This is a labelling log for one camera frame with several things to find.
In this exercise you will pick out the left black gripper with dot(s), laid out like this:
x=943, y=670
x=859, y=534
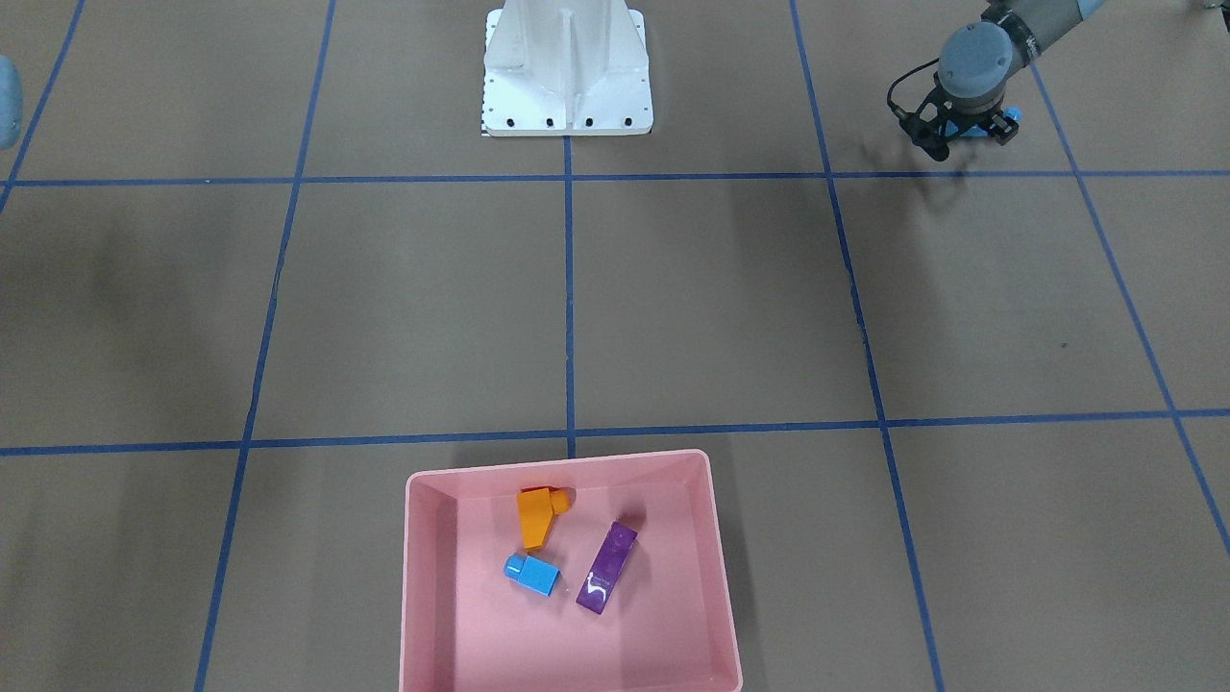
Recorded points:
x=967, y=119

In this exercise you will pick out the long blue four-stud block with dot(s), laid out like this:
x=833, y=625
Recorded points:
x=1003, y=124

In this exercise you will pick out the orange sloped block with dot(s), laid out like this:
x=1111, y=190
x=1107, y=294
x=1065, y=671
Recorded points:
x=537, y=508

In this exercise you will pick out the purple block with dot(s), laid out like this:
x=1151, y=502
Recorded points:
x=595, y=589

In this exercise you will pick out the small blue block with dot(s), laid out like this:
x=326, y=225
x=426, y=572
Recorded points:
x=534, y=574

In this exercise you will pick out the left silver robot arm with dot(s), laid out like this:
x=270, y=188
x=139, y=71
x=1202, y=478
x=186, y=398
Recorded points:
x=974, y=66

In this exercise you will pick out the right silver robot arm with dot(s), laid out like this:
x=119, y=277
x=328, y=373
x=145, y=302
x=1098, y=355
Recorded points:
x=12, y=103

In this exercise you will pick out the pink plastic box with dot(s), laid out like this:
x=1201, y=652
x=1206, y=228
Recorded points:
x=669, y=625

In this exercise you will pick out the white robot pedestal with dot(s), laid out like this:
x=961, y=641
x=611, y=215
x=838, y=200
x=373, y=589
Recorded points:
x=566, y=68

